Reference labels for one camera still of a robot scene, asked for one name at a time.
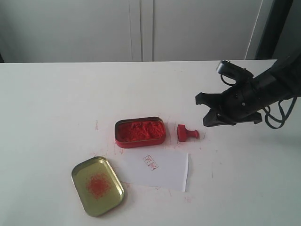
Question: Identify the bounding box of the red stamp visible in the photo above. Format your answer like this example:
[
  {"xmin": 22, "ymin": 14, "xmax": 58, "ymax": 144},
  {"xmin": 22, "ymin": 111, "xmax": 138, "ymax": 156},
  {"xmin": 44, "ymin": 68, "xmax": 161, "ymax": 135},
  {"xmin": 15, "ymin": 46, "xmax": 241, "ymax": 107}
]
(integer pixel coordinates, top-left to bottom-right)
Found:
[{"xmin": 177, "ymin": 124, "xmax": 199, "ymax": 142}]

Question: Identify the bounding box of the white paper sheet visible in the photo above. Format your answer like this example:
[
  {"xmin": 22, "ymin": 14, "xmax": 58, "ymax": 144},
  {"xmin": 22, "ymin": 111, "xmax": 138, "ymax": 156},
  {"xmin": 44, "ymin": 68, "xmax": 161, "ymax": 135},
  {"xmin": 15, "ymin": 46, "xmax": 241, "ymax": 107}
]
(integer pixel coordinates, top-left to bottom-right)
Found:
[{"xmin": 116, "ymin": 149, "xmax": 189, "ymax": 192}]

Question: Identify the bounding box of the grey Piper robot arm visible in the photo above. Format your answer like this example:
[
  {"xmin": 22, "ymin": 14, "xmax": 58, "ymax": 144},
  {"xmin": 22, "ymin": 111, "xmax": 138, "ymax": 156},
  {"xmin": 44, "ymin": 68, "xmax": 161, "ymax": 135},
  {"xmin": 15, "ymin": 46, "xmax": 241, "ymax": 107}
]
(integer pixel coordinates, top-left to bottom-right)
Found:
[{"xmin": 195, "ymin": 51, "xmax": 301, "ymax": 128}]

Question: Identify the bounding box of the dark vertical post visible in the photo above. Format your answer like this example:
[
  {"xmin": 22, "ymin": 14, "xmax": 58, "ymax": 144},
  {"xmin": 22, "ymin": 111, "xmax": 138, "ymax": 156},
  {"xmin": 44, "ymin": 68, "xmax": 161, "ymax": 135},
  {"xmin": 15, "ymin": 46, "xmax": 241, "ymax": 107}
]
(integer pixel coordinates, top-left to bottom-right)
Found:
[{"xmin": 255, "ymin": 0, "xmax": 293, "ymax": 60}]

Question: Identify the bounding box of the red ink pad tin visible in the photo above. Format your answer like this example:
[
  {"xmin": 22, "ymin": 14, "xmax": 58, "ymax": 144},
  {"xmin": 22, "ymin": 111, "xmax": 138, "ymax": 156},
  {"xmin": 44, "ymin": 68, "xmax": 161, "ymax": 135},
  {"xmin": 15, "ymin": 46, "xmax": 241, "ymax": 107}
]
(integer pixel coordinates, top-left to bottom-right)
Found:
[{"xmin": 114, "ymin": 117, "xmax": 166, "ymax": 148}]

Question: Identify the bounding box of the gold tin lid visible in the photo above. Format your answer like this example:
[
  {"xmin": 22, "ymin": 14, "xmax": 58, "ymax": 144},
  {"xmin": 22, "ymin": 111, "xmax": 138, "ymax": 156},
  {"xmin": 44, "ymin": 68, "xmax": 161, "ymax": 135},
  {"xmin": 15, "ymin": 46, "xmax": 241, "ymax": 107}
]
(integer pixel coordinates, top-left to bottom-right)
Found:
[{"xmin": 71, "ymin": 156, "xmax": 125, "ymax": 217}]

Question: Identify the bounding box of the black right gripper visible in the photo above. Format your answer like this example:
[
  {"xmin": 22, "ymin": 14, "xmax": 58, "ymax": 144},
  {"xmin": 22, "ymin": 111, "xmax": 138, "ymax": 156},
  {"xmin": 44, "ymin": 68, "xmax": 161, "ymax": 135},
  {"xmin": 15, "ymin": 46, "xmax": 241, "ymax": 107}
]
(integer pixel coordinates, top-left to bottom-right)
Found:
[{"xmin": 195, "ymin": 77, "xmax": 282, "ymax": 127}]

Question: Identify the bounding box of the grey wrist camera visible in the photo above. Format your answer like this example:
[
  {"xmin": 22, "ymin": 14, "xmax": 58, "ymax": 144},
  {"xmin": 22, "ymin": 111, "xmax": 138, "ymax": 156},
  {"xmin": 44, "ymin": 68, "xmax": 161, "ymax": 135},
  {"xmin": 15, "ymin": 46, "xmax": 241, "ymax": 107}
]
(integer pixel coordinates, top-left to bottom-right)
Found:
[{"xmin": 216, "ymin": 60, "xmax": 253, "ymax": 82}]

